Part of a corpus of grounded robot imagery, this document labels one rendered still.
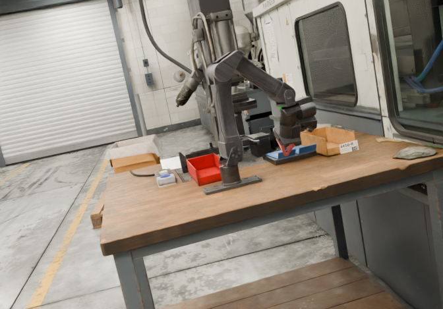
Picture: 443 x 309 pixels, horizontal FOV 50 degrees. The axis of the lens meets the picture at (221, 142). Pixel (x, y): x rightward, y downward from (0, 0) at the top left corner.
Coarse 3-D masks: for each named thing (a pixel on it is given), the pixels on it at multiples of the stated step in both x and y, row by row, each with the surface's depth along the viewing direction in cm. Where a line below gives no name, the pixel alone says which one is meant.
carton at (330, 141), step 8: (320, 128) 201; (328, 128) 198; (336, 128) 191; (304, 136) 195; (312, 136) 186; (320, 136) 201; (328, 136) 200; (336, 136) 192; (344, 136) 185; (352, 136) 178; (304, 144) 197; (320, 144) 180; (328, 144) 195; (336, 144) 192; (344, 144) 177; (352, 144) 178; (320, 152) 182; (328, 152) 176; (336, 152) 177; (344, 152) 177
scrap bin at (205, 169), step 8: (192, 160) 194; (200, 160) 195; (208, 160) 196; (216, 160) 192; (192, 168) 176; (200, 168) 195; (208, 168) 195; (216, 168) 192; (192, 176) 182; (200, 176) 184; (208, 176) 171; (216, 176) 172; (200, 184) 171
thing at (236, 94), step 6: (234, 84) 196; (234, 90) 197; (240, 90) 204; (234, 96) 193; (240, 96) 194; (246, 96) 194; (234, 102) 197; (240, 102) 196; (246, 102) 196; (252, 102) 196; (210, 108) 201; (234, 108) 195; (240, 108) 195; (246, 108) 196; (252, 108) 196; (246, 114) 204
